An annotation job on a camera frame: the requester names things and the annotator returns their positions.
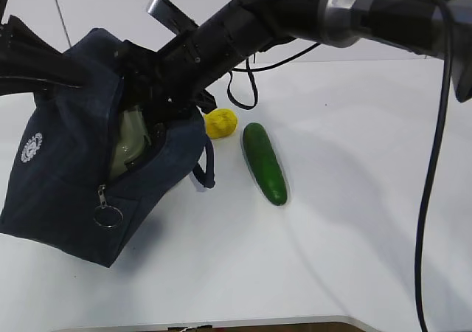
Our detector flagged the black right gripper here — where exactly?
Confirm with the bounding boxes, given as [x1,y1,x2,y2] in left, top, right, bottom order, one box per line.
[116,24,236,123]

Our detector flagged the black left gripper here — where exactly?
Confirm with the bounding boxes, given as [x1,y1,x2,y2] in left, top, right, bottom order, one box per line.
[0,0,87,96]

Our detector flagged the glass container green lid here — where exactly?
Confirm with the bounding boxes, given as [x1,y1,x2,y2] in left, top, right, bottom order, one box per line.
[107,106,151,181]

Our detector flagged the yellow lemon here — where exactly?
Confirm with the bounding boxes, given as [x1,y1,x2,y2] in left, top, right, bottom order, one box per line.
[204,108,238,139]

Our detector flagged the green cucumber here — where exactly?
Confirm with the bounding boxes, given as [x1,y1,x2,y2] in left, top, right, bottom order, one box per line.
[243,122,288,206]

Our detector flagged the dark blue lunch bag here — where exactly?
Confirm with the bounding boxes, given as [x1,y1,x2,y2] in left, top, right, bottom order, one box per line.
[1,28,215,267]

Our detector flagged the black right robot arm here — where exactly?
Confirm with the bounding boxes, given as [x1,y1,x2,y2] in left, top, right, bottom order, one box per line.
[119,0,471,122]

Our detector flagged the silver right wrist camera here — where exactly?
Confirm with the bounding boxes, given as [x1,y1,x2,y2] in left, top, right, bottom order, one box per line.
[146,0,198,35]

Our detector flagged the white cable at table edge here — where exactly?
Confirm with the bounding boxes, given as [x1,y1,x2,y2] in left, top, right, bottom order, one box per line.
[167,322,214,332]

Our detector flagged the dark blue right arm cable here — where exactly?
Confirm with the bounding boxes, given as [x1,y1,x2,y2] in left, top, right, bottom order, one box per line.
[226,0,457,332]

